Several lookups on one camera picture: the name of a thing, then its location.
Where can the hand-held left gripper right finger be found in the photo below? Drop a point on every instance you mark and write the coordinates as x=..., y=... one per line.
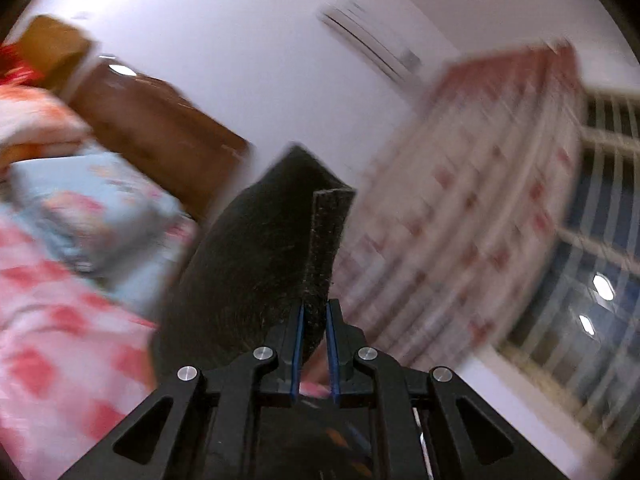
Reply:
x=333, y=360

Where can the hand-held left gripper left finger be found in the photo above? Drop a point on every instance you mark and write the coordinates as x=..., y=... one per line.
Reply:
x=297, y=360

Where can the black knit garment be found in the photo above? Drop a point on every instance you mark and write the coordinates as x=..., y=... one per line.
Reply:
x=240, y=270

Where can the pink floral curtain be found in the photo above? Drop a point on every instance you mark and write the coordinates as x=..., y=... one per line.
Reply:
x=475, y=185

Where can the pink checked bed sheet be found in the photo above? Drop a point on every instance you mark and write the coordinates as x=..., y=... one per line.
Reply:
x=60, y=360

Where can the light blue floral pillow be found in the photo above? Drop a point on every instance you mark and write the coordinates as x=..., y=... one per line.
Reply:
x=100, y=200

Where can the wooden headboard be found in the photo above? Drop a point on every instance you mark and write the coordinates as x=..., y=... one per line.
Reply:
x=150, y=125

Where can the white window grille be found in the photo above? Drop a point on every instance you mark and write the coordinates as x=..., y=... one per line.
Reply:
x=600, y=210

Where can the orange floral pillow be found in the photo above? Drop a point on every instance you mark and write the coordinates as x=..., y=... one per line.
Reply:
x=35, y=115

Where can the wooden nightstand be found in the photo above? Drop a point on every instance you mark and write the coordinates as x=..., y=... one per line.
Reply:
x=50, y=45

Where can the red cloth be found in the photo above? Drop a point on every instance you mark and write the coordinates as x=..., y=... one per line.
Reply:
x=12, y=67

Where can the white wall air conditioner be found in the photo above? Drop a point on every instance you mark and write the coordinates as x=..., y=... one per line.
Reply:
x=370, y=40

